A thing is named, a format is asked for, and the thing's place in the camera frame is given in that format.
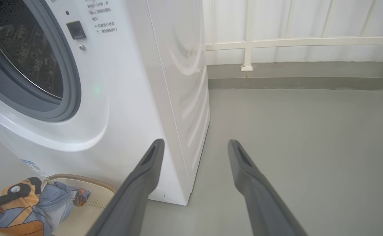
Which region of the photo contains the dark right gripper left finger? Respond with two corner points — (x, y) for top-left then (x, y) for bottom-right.
(87, 139), (165, 236)

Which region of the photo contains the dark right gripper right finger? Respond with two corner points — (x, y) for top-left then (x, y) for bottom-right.
(228, 139), (308, 236)

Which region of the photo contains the blue orange cartoon print garment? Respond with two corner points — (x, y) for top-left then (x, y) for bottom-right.
(0, 177), (91, 236)

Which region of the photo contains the white front-load washing machine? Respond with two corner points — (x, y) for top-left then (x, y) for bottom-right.
(0, 0), (211, 206)

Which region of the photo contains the washing machine drum opening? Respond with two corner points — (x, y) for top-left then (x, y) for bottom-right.
(0, 0), (64, 99)

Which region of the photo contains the round white drain filter cover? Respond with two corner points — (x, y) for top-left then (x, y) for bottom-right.
(147, 187), (166, 200)

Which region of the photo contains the cream perforated laundry basket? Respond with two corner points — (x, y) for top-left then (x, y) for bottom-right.
(47, 174), (118, 236)

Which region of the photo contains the blue energy label sticker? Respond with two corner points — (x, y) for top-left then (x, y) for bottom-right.
(21, 160), (49, 177)

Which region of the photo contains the white metal railing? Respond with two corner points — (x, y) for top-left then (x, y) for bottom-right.
(205, 0), (383, 71)

